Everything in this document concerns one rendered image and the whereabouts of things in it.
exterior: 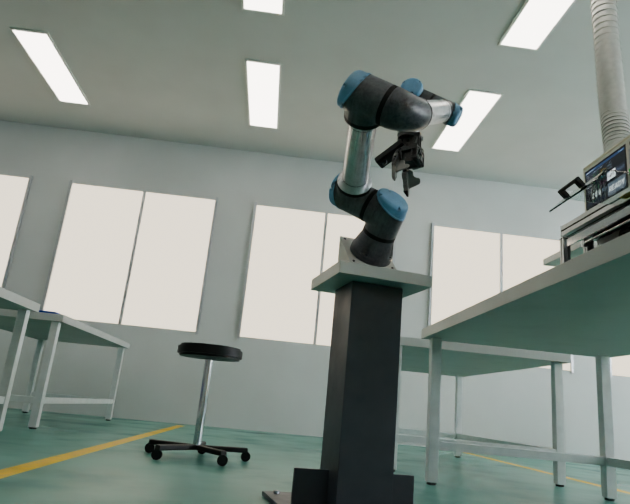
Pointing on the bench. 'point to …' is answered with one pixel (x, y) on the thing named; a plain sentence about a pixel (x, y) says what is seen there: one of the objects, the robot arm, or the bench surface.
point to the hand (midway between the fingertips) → (399, 187)
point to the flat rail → (610, 220)
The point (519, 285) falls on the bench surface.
